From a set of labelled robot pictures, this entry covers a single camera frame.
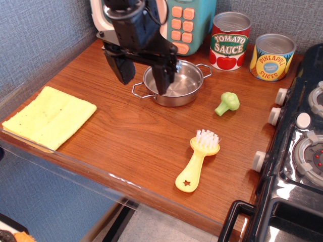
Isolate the grey stove burner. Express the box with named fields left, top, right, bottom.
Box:
left=293, top=131, right=322, bottom=187
left=308, top=81, right=323, bottom=117

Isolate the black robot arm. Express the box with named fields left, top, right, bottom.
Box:
left=98, top=1, right=179, bottom=94

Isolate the orange fuzzy object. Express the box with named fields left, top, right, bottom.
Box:
left=1, top=230, right=36, bottom=242

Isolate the clear acrylic table guard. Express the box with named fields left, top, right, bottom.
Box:
left=1, top=135, right=222, bottom=241

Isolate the teal toy microwave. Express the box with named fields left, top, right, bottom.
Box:
left=90, top=1, right=217, bottom=56

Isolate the pineapple slices toy can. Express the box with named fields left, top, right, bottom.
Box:
left=249, top=33, right=296, bottom=82

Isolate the white stove knob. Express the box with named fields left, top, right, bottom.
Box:
left=267, top=107, right=281, bottom=126
left=275, top=88, right=288, bottom=106
left=252, top=151, right=266, bottom=172

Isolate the black oven door handle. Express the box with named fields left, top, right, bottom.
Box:
left=218, top=200, right=256, bottom=242

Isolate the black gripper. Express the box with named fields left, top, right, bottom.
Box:
left=96, top=7, right=181, bottom=95

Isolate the tomato sauce toy can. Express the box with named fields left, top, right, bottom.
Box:
left=209, top=12, right=252, bottom=71

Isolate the black toy stove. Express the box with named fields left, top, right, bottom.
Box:
left=219, top=44, right=322, bottom=241

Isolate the yellow toy scrub brush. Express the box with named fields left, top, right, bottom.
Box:
left=175, top=129, right=220, bottom=193

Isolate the yellow folded cloth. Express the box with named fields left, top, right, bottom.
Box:
left=2, top=86, right=97, bottom=153

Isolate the small steel pot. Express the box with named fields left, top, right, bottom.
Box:
left=132, top=60, right=212, bottom=107

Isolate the green toy broccoli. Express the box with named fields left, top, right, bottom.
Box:
left=214, top=92, right=240, bottom=116

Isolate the white round stove button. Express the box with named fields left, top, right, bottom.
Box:
left=296, top=112, right=311, bottom=129

